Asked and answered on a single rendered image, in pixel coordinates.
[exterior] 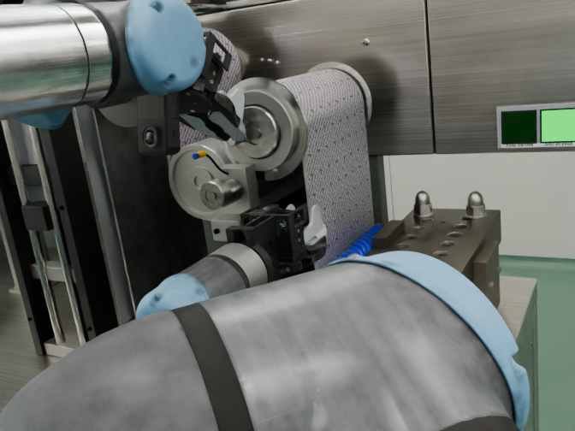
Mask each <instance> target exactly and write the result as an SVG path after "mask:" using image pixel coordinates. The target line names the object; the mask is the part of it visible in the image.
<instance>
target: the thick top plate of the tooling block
mask: <svg viewBox="0 0 575 431"><path fill-rule="evenodd" d="M432 211H433V212H434V215H432V216H428V217H416V216H414V215H413V213H414V209H413V210H412V211H411V212H410V213H409V214H408V215H407V216H406V217H405V218H403V219H402V221H404V225H405V230H404V231H403V232H402V233H401V234H400V235H399V236H398V237H397V238H396V239H395V240H394V241H393V242H392V244H391V245H390V246H389V247H388V248H387V249H384V248H372V249H371V250H370V251H369V252H368V253H367V254H366V255H365V257H370V256H374V255H378V254H382V253H386V252H391V251H413V252H418V253H422V254H425V255H428V256H430V257H434V258H436V259H438V260H440V261H442V262H444V263H446V264H448V265H449V266H451V267H452V268H454V269H456V270H457V271H459V272H460V273H461V274H462V275H463V276H465V277H466V278H467V279H468V280H470V281H471V282H472V283H473V266H472V262H473V260H474V259H475V257H476V255H477V254H478V252H479V251H480V249H481V248H482V246H483V244H484V242H485V240H486V239H487V240H498V241H499V244H500V242H501V211H500V210H485V213H486V214H487V216H486V217H484V218H480V219H470V218H467V217H465V214H466V210H465V209H432Z"/></svg>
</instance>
